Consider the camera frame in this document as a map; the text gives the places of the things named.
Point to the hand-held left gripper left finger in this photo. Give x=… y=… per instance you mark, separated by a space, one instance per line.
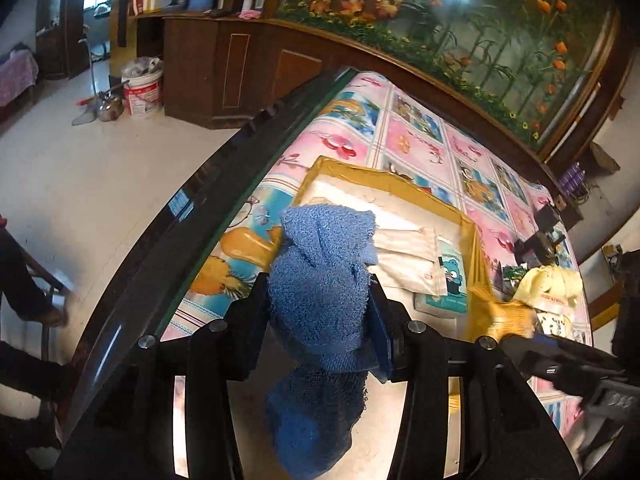
x=256 y=317

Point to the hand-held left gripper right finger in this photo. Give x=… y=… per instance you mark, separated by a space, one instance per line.
x=382 y=332

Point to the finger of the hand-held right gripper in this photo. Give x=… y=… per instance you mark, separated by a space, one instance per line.
x=560 y=360

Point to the yellow knitted cloth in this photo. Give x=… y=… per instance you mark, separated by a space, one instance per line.
x=510 y=320

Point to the blue towel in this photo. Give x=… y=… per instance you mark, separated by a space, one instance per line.
x=320 y=285

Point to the knotted pale yellow towel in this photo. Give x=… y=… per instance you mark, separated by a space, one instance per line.
x=542 y=282

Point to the yellow-taped cardboard box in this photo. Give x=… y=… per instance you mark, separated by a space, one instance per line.
x=350 y=172

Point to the cartoon print packet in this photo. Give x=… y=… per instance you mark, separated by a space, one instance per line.
x=447 y=280

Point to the green and white packet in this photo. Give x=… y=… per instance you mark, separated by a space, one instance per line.
x=514 y=273

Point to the small black electric motor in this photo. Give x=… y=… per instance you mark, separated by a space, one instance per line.
x=542 y=247

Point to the pink cartoon printed tablecloth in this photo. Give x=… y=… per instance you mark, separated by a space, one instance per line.
x=425 y=150

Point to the dark wooden cabinet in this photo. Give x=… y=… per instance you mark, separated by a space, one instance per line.
x=250 y=70

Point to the white plastic bucket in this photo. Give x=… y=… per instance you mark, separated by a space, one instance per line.
x=144 y=92

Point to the metal kettle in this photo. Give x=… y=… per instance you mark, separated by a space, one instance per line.
x=110 y=108

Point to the pink rubber gloves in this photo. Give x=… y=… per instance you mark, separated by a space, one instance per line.
x=250 y=14

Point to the small white bottle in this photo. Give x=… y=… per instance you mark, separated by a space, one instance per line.
x=247 y=1

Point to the fish tank with artificial flowers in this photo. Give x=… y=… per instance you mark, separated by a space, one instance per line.
x=450 y=10

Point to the table with pink cloth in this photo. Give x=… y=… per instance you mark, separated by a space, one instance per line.
x=17 y=72

